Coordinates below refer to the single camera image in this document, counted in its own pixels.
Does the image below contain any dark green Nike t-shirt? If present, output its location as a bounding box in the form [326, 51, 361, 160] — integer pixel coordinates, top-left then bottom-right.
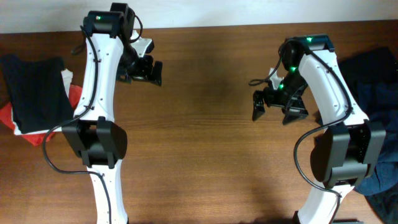
[1, 54, 73, 134]

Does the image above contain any black garment in pile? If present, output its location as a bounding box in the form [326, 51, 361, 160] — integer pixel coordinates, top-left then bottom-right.
[337, 46, 398, 116]

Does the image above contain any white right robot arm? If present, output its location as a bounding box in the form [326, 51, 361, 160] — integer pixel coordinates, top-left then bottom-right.
[252, 34, 386, 224]

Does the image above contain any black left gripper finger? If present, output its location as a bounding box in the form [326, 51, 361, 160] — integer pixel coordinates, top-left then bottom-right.
[149, 61, 163, 86]
[116, 74, 132, 84]

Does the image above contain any navy blue garment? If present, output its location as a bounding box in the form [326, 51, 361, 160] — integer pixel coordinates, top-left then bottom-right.
[355, 83, 397, 196]

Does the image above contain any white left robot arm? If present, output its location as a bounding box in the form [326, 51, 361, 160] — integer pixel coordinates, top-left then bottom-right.
[62, 3, 162, 224]

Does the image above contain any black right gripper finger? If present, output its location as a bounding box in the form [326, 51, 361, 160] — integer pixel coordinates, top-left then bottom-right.
[252, 90, 265, 121]
[282, 105, 308, 125]

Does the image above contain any dark grey garment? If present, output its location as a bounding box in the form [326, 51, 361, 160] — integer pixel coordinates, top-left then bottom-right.
[365, 185, 397, 224]

